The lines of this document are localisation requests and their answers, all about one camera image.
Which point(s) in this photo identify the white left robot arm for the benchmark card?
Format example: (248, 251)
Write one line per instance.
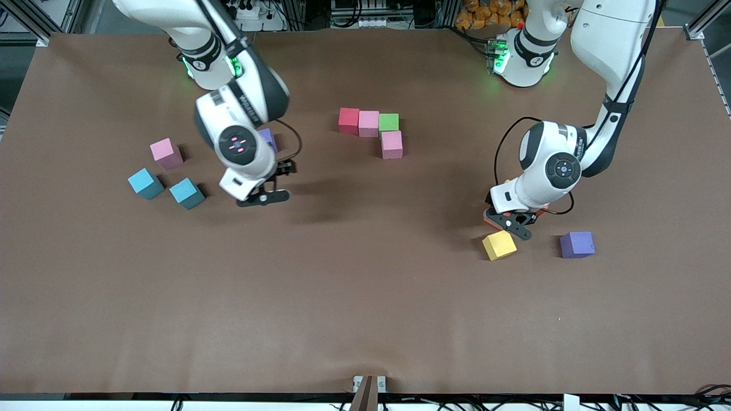
(605, 34)

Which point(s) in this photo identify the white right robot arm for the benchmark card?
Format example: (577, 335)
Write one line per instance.
(245, 165)

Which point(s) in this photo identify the white paper tag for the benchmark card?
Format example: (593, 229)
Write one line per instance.
(571, 402)

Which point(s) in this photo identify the large white power strip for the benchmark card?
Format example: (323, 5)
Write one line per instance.
(262, 24)

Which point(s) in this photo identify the pink foam block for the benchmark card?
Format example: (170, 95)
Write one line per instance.
(392, 144)
(368, 123)
(165, 152)

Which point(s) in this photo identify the orange foam block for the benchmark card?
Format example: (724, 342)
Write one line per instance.
(490, 217)
(543, 208)

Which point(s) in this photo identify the green foam block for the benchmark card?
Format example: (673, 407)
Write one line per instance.
(389, 121)

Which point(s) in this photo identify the small white power strip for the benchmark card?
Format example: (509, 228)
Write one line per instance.
(376, 23)

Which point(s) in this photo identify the grey bracket with brown post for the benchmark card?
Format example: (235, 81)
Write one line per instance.
(368, 394)

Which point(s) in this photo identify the dark equipment rack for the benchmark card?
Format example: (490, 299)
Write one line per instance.
(411, 8)

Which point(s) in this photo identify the red foam block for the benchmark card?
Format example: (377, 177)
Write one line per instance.
(348, 120)

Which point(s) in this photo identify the purple foam block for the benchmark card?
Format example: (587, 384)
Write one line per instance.
(269, 140)
(577, 244)

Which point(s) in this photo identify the bag of orange fruits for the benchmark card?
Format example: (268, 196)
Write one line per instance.
(485, 14)

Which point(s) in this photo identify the cyan foam block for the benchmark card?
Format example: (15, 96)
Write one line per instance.
(186, 192)
(144, 182)

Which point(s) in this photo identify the aluminium frame profile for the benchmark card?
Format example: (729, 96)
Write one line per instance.
(43, 41)
(694, 33)

